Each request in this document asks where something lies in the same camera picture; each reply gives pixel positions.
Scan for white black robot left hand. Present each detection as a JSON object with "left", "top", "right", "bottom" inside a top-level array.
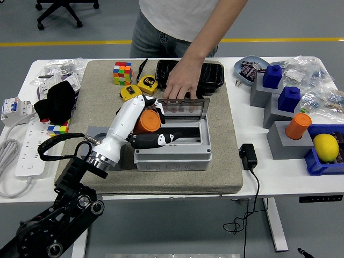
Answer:
[{"left": 91, "top": 94, "right": 183, "bottom": 165}]

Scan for person's left hand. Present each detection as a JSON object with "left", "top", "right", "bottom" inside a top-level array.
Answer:
[{"left": 163, "top": 58, "right": 205, "bottom": 100}]

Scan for orange cylinder battery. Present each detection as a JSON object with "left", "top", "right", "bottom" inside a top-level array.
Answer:
[
  {"left": 284, "top": 112, "right": 312, "bottom": 140},
  {"left": 133, "top": 109, "right": 162, "bottom": 135}
]

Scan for grey electrical box clear lid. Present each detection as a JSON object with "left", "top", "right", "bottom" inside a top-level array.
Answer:
[{"left": 133, "top": 98, "right": 213, "bottom": 172}]

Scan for grey block with round hole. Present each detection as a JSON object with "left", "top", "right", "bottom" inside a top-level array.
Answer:
[
  {"left": 266, "top": 120, "right": 315, "bottom": 160},
  {"left": 86, "top": 125, "right": 135, "bottom": 171}
]

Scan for black crocodile-pattern case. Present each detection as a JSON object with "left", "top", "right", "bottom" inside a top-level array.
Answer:
[{"left": 155, "top": 59, "right": 225, "bottom": 99}]

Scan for yellow tape measure 5m print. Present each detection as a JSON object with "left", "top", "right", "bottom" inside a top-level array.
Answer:
[{"left": 135, "top": 58, "right": 159, "bottom": 95}]

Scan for white table leg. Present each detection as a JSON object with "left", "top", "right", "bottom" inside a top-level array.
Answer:
[
  {"left": 71, "top": 203, "right": 92, "bottom": 258},
  {"left": 262, "top": 198, "right": 290, "bottom": 253}
]

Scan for yellow tape measure small label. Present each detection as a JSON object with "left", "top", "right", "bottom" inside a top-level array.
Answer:
[{"left": 116, "top": 84, "right": 145, "bottom": 116}]

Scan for blue-grey dish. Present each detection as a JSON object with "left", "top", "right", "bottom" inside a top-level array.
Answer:
[{"left": 233, "top": 55, "right": 271, "bottom": 87}]

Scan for colourful puzzle cube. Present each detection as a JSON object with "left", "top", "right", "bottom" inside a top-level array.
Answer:
[
  {"left": 112, "top": 61, "right": 134, "bottom": 86},
  {"left": 47, "top": 119, "right": 72, "bottom": 138}
]

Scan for black table control panel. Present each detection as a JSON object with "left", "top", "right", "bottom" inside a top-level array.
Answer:
[{"left": 299, "top": 195, "right": 344, "bottom": 204}]

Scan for person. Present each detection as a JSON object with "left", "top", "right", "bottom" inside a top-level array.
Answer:
[{"left": 130, "top": 0, "right": 224, "bottom": 59}]

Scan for dark packets in dish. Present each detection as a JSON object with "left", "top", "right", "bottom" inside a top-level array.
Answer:
[{"left": 240, "top": 61, "right": 266, "bottom": 81}]

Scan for black cloth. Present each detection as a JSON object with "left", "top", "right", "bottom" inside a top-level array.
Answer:
[{"left": 33, "top": 81, "right": 77, "bottom": 124}]

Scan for blue plastic bin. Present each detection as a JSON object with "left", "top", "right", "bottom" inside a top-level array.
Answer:
[{"left": 304, "top": 124, "right": 344, "bottom": 177}]

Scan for grey-brown mat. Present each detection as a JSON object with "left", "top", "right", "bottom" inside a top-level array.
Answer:
[{"left": 54, "top": 59, "right": 244, "bottom": 196}]

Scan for blue block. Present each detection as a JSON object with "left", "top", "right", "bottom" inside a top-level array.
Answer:
[
  {"left": 277, "top": 85, "right": 301, "bottom": 113},
  {"left": 262, "top": 64, "right": 283, "bottom": 89}
]

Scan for clear plastic bag of parts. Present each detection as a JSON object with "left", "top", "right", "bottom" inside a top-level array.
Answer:
[
  {"left": 31, "top": 58, "right": 88, "bottom": 87},
  {"left": 299, "top": 88, "right": 344, "bottom": 121},
  {"left": 279, "top": 55, "right": 336, "bottom": 91}
]

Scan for white power strip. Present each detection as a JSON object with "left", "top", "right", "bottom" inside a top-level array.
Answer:
[{"left": 15, "top": 115, "right": 54, "bottom": 177}]

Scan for black power adapter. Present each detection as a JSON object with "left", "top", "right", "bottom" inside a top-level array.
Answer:
[{"left": 239, "top": 143, "right": 258, "bottom": 170}]

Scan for white circuit breaker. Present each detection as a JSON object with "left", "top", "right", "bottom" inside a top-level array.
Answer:
[{"left": 1, "top": 97, "right": 35, "bottom": 127}]

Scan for yellow lemon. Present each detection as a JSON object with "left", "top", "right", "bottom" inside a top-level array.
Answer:
[{"left": 313, "top": 133, "right": 340, "bottom": 163}]

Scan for dark packets in bin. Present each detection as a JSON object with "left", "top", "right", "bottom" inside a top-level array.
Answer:
[{"left": 332, "top": 131, "right": 344, "bottom": 164}]

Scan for black office chair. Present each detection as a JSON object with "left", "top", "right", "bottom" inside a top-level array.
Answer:
[{"left": 34, "top": 0, "right": 100, "bottom": 31}]

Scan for white wall socket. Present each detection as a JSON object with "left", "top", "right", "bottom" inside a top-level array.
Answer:
[
  {"left": 36, "top": 80, "right": 56, "bottom": 102},
  {"left": 61, "top": 74, "right": 81, "bottom": 94}
]

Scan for black adapter cord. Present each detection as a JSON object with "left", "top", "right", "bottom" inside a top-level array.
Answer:
[{"left": 223, "top": 165, "right": 269, "bottom": 258}]

